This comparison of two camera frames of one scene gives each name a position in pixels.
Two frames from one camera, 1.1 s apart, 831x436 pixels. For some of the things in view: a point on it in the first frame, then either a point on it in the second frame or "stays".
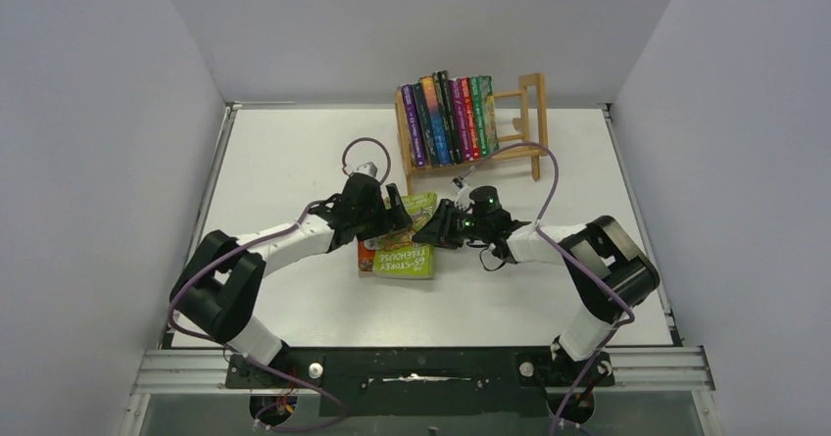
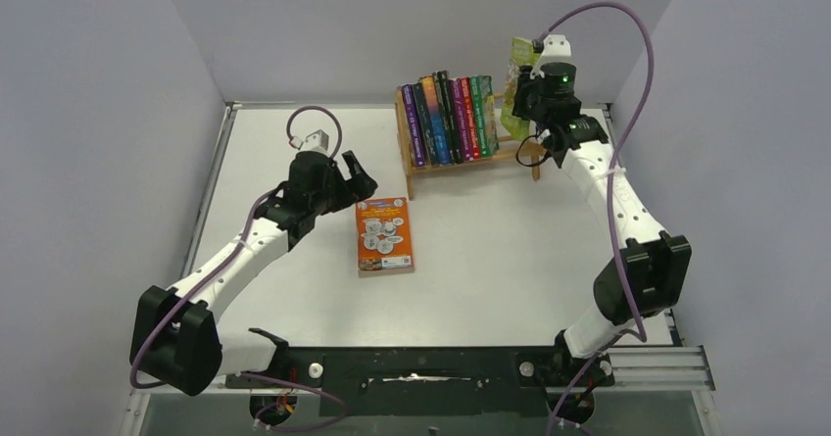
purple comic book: x=413 y=124 stays
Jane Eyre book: x=435 y=121 stays
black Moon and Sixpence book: x=446 y=91 stays
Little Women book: x=426 y=133 stays
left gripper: x=392 y=219 → x=361 y=186
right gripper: x=454 y=223 → x=525 y=95
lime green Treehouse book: x=397 y=256 → x=514 y=127
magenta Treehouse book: x=461 y=119 stays
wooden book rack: x=533 y=134 stays
